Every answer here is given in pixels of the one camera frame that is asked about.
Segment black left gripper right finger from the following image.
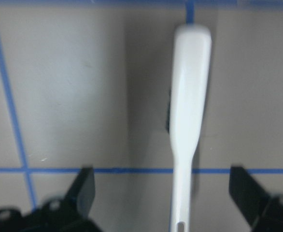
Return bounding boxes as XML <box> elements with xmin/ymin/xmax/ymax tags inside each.
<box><xmin>229</xmin><ymin>166</ymin><xmax>269</xmax><ymax>225</ymax></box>

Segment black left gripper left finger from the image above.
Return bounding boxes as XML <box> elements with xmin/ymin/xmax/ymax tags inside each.
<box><xmin>65</xmin><ymin>166</ymin><xmax>95</xmax><ymax>218</ymax></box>

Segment white hand brush black bristles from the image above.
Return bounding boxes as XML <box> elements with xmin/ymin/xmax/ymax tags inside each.
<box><xmin>169</xmin><ymin>24</ymin><xmax>212</xmax><ymax>232</ymax></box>

